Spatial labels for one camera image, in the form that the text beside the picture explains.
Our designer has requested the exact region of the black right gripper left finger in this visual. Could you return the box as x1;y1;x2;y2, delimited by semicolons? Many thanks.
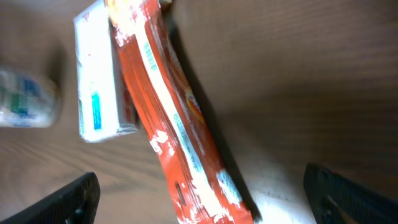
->
1;172;101;224

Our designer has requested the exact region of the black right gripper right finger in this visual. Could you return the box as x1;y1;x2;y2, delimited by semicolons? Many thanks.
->
303;163;397;224

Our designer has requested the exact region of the white medicine box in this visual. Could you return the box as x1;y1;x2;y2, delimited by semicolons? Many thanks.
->
73;1;137;142

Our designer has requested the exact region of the orange snack bar wrapper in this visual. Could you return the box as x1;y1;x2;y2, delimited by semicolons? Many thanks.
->
106;0;253;223

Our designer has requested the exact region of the green lid jar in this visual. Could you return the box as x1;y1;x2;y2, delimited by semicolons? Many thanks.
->
1;67;61;128

